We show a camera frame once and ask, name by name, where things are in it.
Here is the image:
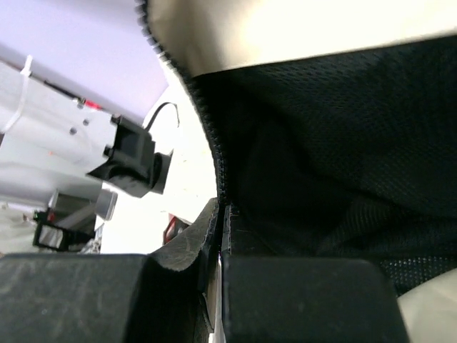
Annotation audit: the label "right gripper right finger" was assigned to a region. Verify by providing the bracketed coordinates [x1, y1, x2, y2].
[221, 206, 409, 342]

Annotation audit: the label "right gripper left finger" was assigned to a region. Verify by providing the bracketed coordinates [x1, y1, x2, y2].
[1, 199, 219, 342]

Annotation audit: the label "beige jacket black lining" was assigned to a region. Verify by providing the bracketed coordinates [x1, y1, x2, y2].
[139, 1, 456, 342]

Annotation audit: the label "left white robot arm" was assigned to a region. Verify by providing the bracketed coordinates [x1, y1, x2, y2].
[1, 57, 171, 254]

